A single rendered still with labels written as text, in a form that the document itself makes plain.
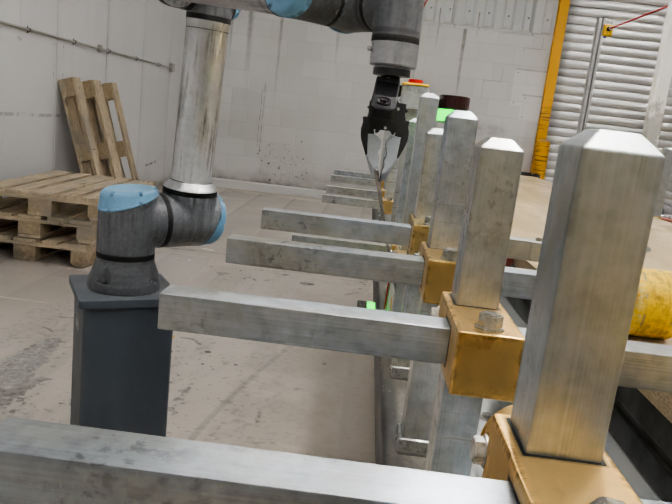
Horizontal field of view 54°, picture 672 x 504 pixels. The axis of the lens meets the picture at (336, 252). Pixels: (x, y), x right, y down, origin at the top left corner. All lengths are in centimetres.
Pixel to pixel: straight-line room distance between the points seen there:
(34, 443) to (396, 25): 106
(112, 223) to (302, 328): 128
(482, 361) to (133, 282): 137
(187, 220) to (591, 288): 158
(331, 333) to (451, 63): 854
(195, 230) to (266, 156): 722
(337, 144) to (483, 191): 841
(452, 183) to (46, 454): 59
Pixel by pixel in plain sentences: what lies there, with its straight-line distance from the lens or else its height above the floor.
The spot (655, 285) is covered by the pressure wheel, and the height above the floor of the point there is 97.
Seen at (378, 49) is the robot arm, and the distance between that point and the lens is 126.
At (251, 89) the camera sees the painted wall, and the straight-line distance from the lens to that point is 907.
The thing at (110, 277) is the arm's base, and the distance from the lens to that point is 179.
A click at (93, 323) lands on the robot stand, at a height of 54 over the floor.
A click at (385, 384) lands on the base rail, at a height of 70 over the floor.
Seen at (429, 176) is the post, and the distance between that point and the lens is 104.
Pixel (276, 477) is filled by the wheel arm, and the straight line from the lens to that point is 29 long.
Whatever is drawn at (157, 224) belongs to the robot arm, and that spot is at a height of 79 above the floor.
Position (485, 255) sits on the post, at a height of 102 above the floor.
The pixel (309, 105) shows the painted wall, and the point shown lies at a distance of 896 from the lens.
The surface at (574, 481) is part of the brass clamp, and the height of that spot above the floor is 97.
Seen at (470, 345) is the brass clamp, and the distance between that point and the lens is 49.
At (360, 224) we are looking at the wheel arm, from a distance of 101.
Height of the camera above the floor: 111
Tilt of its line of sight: 12 degrees down
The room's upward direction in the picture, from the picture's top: 7 degrees clockwise
